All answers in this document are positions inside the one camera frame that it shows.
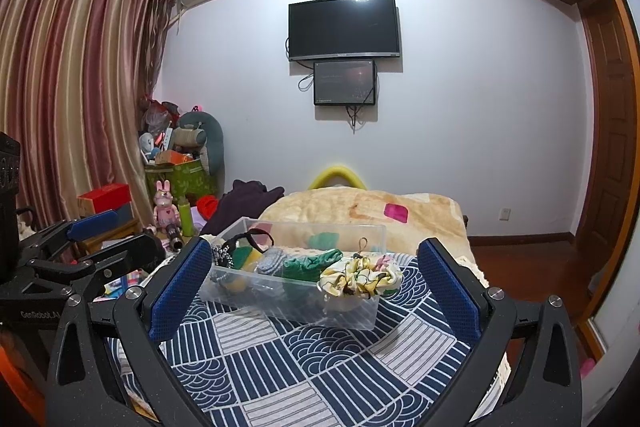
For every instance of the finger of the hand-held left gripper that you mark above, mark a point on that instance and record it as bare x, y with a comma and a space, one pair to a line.
132, 252
95, 225

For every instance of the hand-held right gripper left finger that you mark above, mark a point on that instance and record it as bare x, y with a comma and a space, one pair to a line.
180, 289

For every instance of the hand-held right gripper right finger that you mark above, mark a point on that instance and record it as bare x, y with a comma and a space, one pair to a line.
450, 292

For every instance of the white pouch with black trim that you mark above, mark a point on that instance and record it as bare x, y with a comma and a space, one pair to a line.
222, 255

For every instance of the yellow green knitted cloth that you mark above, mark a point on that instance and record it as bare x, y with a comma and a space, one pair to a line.
247, 257
236, 285

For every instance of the yellow floral scrunchie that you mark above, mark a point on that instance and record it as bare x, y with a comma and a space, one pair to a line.
350, 279

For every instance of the clear plastic box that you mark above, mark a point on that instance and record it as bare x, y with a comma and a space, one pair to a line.
280, 303

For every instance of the green lace cloth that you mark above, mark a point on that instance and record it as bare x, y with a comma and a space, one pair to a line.
305, 266

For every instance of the dark blue box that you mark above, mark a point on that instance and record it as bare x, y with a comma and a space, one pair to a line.
120, 214

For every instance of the red box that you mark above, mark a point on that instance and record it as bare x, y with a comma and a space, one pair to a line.
102, 197

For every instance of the black flashlight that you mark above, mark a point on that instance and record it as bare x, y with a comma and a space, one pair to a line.
176, 237

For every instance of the pink rabbit toy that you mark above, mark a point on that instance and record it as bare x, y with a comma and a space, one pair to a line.
166, 207

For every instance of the green bottle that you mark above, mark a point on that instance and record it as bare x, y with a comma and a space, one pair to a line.
186, 217

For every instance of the red cloth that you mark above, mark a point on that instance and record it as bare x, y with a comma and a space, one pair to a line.
207, 207

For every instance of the green patterned bag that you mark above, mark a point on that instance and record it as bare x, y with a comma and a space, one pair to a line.
185, 182

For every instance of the dark purple clothing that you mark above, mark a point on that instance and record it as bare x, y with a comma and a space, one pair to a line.
245, 202

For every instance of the pile of toys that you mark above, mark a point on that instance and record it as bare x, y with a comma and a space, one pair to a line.
157, 127

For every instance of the beige blanket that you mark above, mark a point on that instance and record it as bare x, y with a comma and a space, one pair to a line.
350, 207

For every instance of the grey plush pillow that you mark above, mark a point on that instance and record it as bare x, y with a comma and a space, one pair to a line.
212, 142

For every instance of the striped pink beige curtain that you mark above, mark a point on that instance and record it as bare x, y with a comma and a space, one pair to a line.
75, 82

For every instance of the navy white patterned tablecloth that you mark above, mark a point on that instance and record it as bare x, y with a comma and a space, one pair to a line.
300, 367

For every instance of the yellow pillow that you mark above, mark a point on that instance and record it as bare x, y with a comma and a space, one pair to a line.
337, 172

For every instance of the brown wooden door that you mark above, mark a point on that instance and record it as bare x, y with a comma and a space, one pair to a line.
610, 132

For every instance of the white wall socket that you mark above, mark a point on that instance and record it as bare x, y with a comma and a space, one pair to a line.
505, 214

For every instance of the small black wall monitor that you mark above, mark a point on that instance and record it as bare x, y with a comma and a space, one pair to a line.
345, 82

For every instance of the black wall television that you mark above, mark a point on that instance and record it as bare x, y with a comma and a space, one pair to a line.
345, 27

